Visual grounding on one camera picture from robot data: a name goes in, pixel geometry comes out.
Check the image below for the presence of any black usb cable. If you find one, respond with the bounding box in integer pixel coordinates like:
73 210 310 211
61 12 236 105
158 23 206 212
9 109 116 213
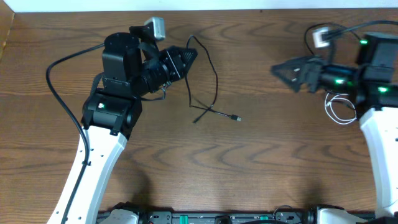
303 22 363 57
184 34 242 124

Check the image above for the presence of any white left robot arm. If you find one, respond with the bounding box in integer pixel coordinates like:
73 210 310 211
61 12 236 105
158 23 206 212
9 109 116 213
49 24 198 223

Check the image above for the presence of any white usb cable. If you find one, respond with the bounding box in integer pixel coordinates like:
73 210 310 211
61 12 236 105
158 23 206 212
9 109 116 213
324 91 358 126

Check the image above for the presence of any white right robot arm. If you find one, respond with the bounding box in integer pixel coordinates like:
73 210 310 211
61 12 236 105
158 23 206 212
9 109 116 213
271 32 397 223

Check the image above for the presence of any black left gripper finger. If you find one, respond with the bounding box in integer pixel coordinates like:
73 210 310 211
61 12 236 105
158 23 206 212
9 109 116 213
178 59 195 79
174 47 198 67

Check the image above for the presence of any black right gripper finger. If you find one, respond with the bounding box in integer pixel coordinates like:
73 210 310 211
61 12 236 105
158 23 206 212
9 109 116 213
271 56 313 75
272 70 307 93

